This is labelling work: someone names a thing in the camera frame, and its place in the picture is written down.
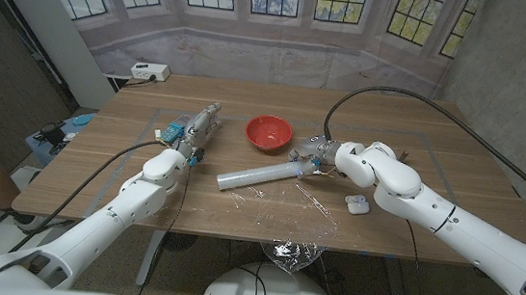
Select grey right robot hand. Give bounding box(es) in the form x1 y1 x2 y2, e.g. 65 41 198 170
286 133 343 181

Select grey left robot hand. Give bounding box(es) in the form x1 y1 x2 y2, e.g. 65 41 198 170
175 98 224 162

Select cling film roll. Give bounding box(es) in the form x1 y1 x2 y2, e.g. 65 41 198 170
214 151 314 201

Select clear cling film sheet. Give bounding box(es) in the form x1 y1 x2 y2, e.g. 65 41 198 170
220 176 343 278

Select red bowl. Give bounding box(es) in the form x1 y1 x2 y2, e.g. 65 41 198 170
243 112 296 155

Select white AirPods case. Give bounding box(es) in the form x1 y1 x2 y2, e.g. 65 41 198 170
343 192 373 218

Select white power strip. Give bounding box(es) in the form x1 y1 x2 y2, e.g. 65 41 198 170
129 61 172 84

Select printed window backdrop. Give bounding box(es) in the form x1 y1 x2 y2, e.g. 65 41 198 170
21 0 485 111

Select black round fan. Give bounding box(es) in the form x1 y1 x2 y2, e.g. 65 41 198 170
160 231 200 255

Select blue stool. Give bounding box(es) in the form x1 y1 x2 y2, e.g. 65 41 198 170
22 106 98 171

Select grey metal table leg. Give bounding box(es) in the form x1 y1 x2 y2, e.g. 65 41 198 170
135 228 167 288
381 256 414 295

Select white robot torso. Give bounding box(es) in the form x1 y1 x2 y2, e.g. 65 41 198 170
199 256 343 295

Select grey sneaker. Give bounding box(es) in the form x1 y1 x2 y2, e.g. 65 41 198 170
3 209 66 236

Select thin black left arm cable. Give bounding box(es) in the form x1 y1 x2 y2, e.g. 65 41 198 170
134 160 193 295

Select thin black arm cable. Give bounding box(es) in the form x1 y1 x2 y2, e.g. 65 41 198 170
134 160 193 295
397 218 526 295

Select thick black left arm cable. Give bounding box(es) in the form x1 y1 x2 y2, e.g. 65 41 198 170
8 127 166 268

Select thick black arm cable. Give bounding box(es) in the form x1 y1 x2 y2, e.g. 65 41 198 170
8 127 166 268
316 80 526 212

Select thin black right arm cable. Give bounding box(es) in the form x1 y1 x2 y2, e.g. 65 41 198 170
397 218 526 295

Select black gadget with cables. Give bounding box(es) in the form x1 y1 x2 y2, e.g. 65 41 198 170
32 119 71 158

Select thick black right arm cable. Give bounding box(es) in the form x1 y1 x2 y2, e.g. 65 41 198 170
316 80 526 212

